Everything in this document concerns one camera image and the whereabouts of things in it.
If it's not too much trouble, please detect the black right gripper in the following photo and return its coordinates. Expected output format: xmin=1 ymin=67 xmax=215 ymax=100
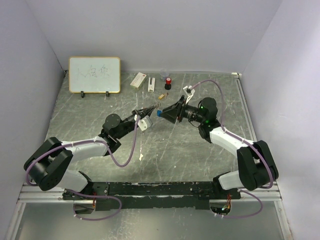
xmin=159 ymin=95 xmax=205 ymax=124

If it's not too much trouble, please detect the blue key tag with key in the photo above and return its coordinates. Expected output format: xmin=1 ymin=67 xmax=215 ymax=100
xmin=156 ymin=110 xmax=163 ymax=117

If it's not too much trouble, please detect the metal key organizer red handle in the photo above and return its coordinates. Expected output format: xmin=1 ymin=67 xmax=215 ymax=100
xmin=152 ymin=101 xmax=161 ymax=110

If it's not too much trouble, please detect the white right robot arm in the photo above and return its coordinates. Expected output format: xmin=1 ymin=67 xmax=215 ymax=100
xmin=157 ymin=96 xmax=279 ymax=199

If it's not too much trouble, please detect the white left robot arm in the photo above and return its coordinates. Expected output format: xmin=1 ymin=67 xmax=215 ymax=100
xmin=23 ymin=105 xmax=156 ymax=200

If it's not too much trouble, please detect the yellow key tag with key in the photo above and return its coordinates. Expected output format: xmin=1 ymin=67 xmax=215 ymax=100
xmin=158 ymin=92 xmax=169 ymax=100

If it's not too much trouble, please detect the white stapler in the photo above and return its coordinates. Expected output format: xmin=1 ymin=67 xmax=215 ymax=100
xmin=148 ymin=77 xmax=156 ymax=93

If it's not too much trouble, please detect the red black stamp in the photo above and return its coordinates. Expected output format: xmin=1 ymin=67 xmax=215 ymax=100
xmin=164 ymin=77 xmax=172 ymax=90

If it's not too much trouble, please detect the green white staples box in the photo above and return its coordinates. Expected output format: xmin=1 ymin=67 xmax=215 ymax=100
xmin=130 ymin=72 xmax=147 ymax=90

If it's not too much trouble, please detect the clear plastic cup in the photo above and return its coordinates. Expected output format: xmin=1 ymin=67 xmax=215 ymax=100
xmin=160 ymin=69 xmax=170 ymax=81

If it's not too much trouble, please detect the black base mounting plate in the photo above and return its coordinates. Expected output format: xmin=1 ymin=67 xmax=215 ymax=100
xmin=62 ymin=181 xmax=242 ymax=212

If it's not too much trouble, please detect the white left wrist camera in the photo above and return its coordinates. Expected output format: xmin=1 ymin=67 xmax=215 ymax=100
xmin=137 ymin=115 xmax=153 ymax=132

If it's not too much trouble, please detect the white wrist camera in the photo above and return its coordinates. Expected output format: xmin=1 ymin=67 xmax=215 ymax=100
xmin=137 ymin=115 xmax=153 ymax=132
xmin=183 ymin=85 xmax=195 ymax=104

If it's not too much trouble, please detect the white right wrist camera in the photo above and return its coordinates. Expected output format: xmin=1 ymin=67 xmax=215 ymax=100
xmin=183 ymin=85 xmax=195 ymax=104

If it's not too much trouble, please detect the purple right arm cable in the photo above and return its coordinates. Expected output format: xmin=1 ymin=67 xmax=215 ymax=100
xmin=190 ymin=79 xmax=277 ymax=219

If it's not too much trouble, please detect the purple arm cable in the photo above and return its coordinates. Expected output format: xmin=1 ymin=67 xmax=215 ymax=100
xmin=190 ymin=79 xmax=277 ymax=219
xmin=24 ymin=114 xmax=141 ymax=221

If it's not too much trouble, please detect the white board yellow frame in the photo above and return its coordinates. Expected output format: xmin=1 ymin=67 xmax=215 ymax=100
xmin=68 ymin=56 xmax=121 ymax=94

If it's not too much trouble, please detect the aluminium right side rail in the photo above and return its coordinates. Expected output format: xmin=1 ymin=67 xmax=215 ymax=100
xmin=231 ymin=71 xmax=271 ymax=182

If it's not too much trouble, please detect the aluminium rail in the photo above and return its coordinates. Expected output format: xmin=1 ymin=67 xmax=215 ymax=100
xmin=231 ymin=71 xmax=271 ymax=182
xmin=18 ymin=184 xmax=281 ymax=203

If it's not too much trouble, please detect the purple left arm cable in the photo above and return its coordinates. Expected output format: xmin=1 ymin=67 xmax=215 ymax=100
xmin=24 ymin=114 xmax=141 ymax=221

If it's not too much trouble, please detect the aluminium front rail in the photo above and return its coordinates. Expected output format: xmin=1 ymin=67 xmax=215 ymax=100
xmin=18 ymin=184 xmax=281 ymax=203

